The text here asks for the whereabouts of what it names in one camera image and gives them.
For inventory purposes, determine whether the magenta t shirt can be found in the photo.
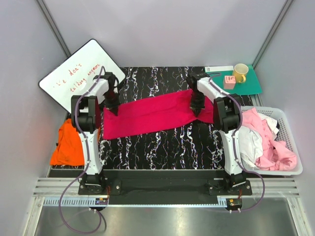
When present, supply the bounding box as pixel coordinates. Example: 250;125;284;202
103;89;214;140

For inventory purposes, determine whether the pink t shirt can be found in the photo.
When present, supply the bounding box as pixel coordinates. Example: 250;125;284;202
242;108;297;171

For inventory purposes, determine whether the pink cube block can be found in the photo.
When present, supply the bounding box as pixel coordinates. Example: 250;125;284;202
223;75;236;90

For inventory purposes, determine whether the yellow mug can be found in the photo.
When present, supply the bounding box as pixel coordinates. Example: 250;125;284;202
232;63;249;83

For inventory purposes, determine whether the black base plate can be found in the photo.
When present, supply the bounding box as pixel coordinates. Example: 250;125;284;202
78;170;252;196

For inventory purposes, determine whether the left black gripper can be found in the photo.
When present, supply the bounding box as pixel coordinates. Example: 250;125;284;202
104;90;121;117

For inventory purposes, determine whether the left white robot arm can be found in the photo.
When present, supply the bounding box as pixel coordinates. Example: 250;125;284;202
71;72;120;195

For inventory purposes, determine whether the white t shirt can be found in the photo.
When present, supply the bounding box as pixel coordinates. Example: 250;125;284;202
239;113;279;169

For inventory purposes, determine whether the white plastic laundry basket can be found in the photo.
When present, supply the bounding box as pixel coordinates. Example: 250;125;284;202
241;106;303;176

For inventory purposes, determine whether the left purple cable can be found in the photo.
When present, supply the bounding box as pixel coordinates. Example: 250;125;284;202
59;66;108;234

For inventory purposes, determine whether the orange folded t shirt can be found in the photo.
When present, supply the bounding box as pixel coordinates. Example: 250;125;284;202
50;118;101;166

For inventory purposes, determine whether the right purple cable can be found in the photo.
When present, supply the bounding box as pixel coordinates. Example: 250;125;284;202
208;72;266;213

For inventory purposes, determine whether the aluminium rail frame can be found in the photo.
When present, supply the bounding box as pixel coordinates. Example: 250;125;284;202
23;178;315;236

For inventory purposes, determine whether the purple cable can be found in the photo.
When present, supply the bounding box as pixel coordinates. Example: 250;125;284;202
59;66;108;234
208;72;266;213

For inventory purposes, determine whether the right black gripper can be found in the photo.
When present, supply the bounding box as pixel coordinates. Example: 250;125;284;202
189;90;206;118

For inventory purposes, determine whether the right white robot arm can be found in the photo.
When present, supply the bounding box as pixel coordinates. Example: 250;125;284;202
186;72;246;195

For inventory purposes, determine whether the white board with red writing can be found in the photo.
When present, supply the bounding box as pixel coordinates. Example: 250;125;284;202
38;39;126;112

